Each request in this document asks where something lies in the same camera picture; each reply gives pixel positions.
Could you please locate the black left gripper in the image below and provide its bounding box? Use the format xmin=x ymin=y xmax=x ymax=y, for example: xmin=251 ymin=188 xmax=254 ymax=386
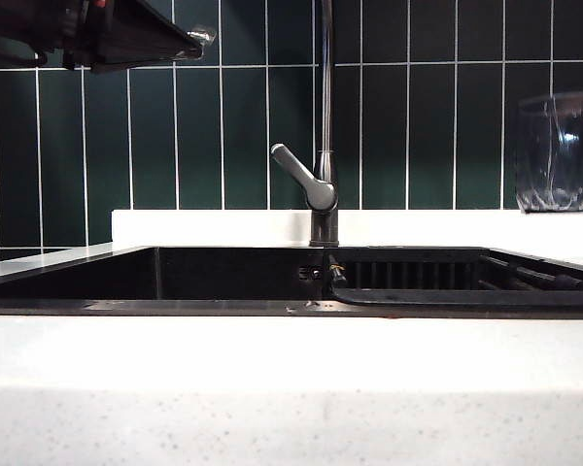
xmin=0 ymin=0 xmax=219 ymax=75

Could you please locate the clear faceted glass mug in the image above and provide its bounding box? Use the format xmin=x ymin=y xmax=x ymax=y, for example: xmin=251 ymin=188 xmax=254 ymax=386
xmin=514 ymin=90 xmax=583 ymax=214

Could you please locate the black sink drain basket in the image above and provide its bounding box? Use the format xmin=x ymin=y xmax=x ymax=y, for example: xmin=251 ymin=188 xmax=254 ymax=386
xmin=326 ymin=248 xmax=583 ymax=308

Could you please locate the black granite sink basin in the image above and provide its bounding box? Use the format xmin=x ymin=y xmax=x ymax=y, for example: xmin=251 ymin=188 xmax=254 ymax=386
xmin=0 ymin=245 xmax=583 ymax=321

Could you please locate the chrome sink faucet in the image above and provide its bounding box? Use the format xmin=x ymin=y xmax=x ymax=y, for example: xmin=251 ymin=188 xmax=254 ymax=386
xmin=309 ymin=0 xmax=340 ymax=248

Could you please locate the white countertop backsplash ledge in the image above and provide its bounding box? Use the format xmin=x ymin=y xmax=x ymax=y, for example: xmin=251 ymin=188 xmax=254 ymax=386
xmin=110 ymin=208 xmax=583 ymax=249

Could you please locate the grey faucet lever handle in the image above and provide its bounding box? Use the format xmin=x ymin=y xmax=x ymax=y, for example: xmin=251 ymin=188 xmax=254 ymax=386
xmin=270 ymin=142 xmax=336 ymax=214

